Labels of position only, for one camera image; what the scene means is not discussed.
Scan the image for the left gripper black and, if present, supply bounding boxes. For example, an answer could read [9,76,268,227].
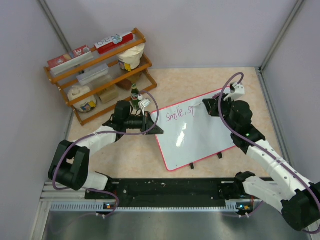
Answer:
[124,111,163,136]

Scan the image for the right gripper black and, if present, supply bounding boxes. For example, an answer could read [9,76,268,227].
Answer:
[204,93,237,133]

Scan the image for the marker pen with magenta cap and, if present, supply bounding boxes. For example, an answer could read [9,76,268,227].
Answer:
[192,93,220,108]

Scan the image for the whiteboard with pink frame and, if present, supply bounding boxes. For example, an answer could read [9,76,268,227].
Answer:
[150,89,235,171]

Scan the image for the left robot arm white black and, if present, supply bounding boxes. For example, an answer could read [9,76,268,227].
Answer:
[48,100,164,199]

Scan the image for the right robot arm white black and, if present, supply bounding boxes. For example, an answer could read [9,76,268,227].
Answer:
[202,94,320,231]

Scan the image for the whiteboard stand foot right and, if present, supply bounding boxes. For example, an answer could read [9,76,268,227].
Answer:
[217,152,223,159]

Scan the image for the green glass bottle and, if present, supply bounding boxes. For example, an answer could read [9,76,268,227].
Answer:
[131,83,140,110]

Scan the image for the brown cardboard packet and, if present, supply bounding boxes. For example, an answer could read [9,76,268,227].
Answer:
[97,87,119,104]

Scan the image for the white paper bag upper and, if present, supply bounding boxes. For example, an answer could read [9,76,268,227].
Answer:
[117,43,145,72]

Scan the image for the orange wooden shelf rack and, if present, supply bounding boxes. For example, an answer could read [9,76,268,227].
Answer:
[44,28,158,126]

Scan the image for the clear plastic box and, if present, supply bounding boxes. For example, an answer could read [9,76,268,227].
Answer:
[77,63,109,86]

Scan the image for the red white long box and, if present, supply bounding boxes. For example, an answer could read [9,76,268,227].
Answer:
[94,32,134,55]

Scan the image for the red silver foil box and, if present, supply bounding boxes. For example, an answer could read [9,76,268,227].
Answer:
[47,45,94,75]

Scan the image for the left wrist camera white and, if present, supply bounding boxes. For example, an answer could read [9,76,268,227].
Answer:
[138,94,151,113]

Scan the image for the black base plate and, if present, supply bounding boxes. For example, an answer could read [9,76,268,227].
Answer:
[84,177,251,208]

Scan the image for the grey cable duct rail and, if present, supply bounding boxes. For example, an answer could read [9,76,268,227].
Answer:
[50,201,239,213]

